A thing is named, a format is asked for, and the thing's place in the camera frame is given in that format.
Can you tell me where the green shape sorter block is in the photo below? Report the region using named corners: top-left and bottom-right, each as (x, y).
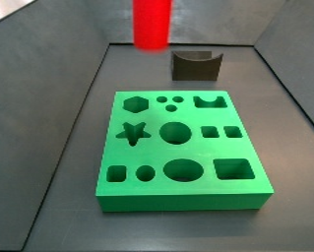
top-left (96, 91), bottom-right (274, 212)

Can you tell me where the red cylinder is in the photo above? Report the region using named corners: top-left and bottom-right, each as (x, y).
top-left (132, 0), bottom-right (172, 51)

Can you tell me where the black cradle stand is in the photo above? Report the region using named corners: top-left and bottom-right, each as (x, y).
top-left (171, 51), bottom-right (223, 81)

